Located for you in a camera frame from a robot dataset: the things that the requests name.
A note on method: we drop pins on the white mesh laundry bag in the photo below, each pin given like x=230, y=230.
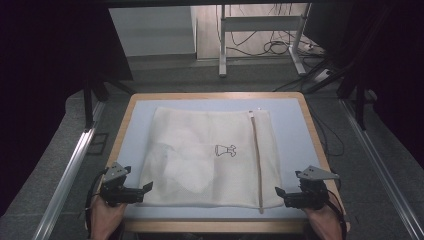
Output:
x=186, y=166

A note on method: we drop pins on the white desk frame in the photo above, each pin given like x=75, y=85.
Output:
x=222, y=43

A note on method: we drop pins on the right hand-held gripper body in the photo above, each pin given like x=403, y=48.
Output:
x=310, y=195

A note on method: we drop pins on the aluminium floor rail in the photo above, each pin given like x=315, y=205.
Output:
x=66, y=180
x=380, y=166

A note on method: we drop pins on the white cabinet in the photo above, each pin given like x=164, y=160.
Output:
x=153, y=30

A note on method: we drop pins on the person's right hand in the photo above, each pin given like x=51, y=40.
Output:
x=321, y=221

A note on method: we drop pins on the black metal stand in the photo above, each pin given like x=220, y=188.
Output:
x=360, y=100
x=88, y=103

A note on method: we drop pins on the wooden table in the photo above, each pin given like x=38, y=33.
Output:
x=213, y=226

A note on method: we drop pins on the person's left hand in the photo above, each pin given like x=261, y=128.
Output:
x=106, y=216

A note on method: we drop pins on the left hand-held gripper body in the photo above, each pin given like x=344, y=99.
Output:
x=116, y=193

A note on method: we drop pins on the white power strip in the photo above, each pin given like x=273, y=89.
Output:
x=322, y=75

